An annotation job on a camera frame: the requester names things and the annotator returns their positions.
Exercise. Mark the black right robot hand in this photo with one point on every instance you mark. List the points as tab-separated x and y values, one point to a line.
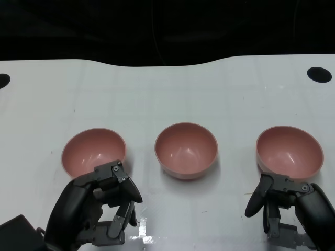
314	211

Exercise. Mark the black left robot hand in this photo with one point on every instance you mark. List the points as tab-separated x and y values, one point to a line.
70	209

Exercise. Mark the pink plastic bowl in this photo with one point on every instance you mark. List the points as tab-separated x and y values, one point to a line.
89	149
185	154
288	151

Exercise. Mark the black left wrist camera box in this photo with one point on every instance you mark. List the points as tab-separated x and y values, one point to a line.
18	234

